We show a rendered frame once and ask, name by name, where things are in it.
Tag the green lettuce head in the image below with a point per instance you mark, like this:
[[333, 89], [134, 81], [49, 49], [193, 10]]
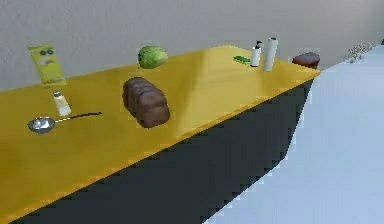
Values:
[[152, 57]]

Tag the yellow topped black counter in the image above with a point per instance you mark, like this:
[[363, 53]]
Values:
[[206, 110]]

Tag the yellow green snack packet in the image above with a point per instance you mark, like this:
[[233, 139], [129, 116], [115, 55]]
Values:
[[46, 65]]

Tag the dark red round object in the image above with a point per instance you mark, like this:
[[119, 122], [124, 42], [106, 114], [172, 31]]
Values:
[[306, 59]]

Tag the white pump soap bottle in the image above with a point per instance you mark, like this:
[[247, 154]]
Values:
[[255, 55]]

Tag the white salt shaker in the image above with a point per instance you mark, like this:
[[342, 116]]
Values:
[[62, 105]]

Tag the white paper towel roll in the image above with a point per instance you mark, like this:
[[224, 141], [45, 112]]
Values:
[[270, 54]]

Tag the small green flat object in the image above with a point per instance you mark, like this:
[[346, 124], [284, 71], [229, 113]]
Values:
[[241, 59]]

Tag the brown bread loaf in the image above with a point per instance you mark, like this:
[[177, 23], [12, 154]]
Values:
[[146, 101]]

